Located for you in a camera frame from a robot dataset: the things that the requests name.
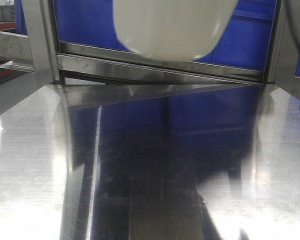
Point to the stainless steel shelf frame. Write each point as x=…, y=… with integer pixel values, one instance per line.
x=41, y=51

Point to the blue crate left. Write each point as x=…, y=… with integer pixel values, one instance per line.
x=87, y=22

